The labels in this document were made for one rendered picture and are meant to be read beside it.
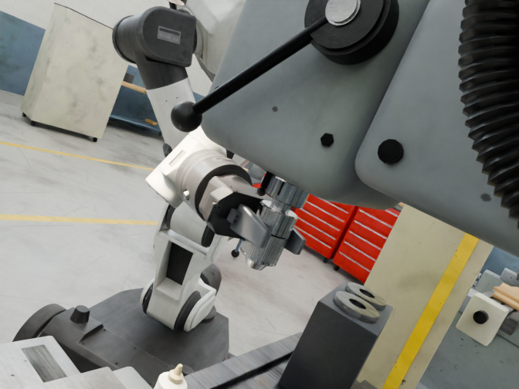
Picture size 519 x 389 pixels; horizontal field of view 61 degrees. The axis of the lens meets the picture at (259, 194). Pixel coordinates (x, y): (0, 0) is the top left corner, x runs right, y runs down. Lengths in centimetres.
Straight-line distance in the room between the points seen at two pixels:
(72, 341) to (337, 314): 79
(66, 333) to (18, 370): 77
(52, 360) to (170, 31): 58
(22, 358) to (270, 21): 48
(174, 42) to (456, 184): 67
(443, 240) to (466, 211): 187
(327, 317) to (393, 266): 143
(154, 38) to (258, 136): 49
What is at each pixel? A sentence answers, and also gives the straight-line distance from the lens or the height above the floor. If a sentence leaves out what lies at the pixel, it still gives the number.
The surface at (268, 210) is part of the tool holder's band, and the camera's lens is 48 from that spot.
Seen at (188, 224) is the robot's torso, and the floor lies 100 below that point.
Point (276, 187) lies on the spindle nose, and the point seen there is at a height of 129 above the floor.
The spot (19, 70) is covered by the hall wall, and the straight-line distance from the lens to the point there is 865.
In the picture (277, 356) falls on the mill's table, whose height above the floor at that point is 90.
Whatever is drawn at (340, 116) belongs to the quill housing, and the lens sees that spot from 37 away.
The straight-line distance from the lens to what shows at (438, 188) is 32.
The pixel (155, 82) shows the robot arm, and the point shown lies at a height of 133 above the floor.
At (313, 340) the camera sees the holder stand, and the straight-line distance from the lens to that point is 85.
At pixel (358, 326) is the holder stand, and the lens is 83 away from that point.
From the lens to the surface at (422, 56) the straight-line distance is 34.
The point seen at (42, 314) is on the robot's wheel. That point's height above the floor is 59.
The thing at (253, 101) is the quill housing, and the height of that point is 137.
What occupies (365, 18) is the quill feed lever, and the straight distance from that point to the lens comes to 35.
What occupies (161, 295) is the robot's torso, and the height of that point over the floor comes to 73.
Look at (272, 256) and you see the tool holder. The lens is 49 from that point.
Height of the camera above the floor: 136
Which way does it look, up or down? 10 degrees down
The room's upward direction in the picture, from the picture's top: 24 degrees clockwise
